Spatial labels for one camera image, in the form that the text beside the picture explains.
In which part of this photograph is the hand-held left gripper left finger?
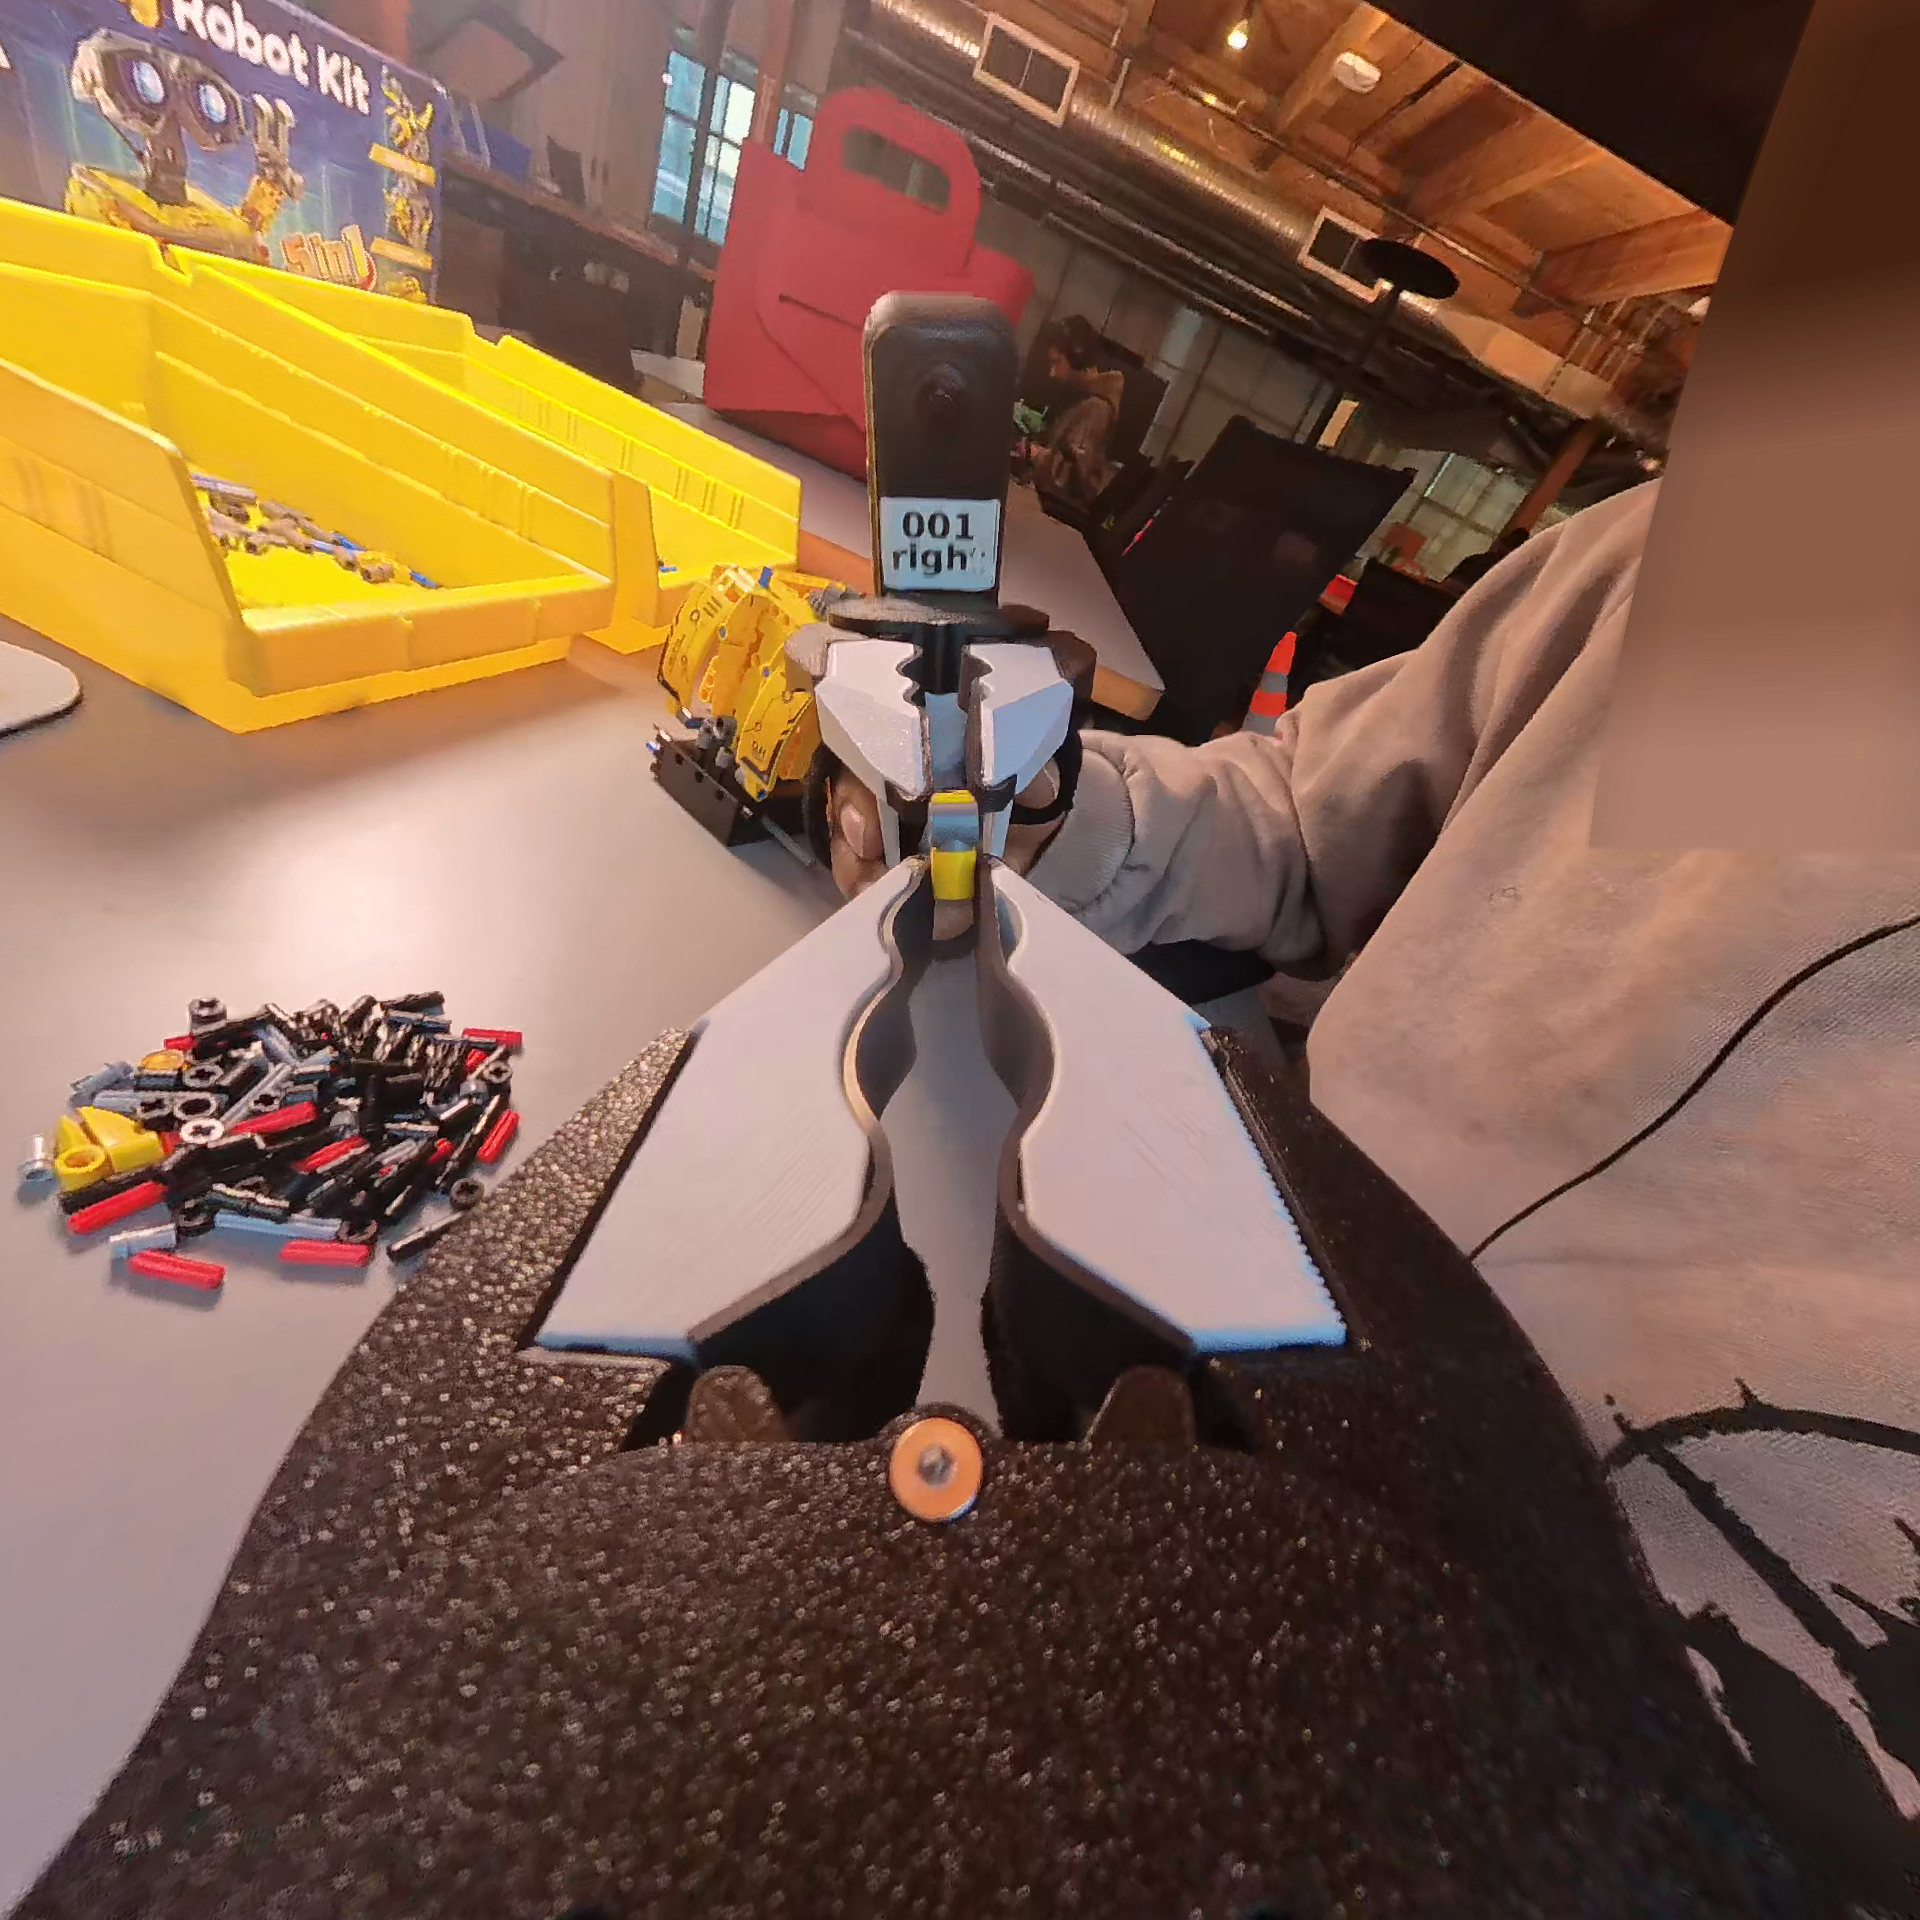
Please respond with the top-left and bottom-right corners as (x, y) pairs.
(529, 864), (928, 1444)

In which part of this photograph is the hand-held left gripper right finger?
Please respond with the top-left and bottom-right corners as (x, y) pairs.
(971, 864), (1353, 1453)

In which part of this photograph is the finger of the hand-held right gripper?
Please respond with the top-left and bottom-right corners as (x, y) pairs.
(966, 642), (1079, 818)
(814, 642), (933, 818)

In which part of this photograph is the yellow block robot model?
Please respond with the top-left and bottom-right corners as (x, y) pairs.
(646, 564), (841, 849)

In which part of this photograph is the long yellow perforated beam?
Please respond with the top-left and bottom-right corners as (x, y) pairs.
(928, 792), (979, 946)

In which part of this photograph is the yellow bin with divider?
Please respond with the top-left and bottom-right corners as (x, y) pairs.
(0, 353), (618, 736)

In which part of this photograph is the person's right forearm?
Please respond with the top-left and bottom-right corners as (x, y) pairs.
(1049, 600), (1501, 980)

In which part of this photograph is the grey desk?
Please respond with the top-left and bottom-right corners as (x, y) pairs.
(0, 405), (1320, 1862)

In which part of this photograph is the person's right hand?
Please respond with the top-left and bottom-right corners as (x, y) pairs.
(822, 756), (1086, 902)

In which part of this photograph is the red felt bag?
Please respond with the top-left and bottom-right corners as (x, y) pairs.
(702, 84), (1038, 483)

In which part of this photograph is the large black chair back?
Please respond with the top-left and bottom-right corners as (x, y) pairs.
(1118, 416), (1418, 740)

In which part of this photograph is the yellow plastic bin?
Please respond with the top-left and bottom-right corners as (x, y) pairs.
(0, 194), (805, 653)

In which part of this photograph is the ceiling air vent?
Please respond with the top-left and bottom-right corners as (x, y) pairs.
(1295, 208), (1389, 288)
(971, 12), (1080, 122)

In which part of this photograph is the pile of black red pins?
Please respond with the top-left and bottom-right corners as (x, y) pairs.
(18, 990), (523, 1292)

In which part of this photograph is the person's grey hoodie torso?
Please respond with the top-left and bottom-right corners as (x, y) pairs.
(1304, 481), (1920, 1920)

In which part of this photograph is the black pole with disc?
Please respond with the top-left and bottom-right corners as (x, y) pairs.
(1370, 238), (1459, 437)

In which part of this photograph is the heap of assorted small parts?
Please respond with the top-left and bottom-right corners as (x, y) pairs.
(187, 477), (442, 589)

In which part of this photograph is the dark blue toy box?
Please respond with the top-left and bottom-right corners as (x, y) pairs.
(0, 0), (453, 309)

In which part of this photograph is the white wooden book stand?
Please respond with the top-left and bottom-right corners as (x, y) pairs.
(0, 642), (83, 736)

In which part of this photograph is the metal air duct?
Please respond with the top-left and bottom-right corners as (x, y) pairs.
(871, 0), (1501, 325)

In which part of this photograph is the black earphone cord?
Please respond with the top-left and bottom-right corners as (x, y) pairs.
(1466, 914), (1920, 1264)

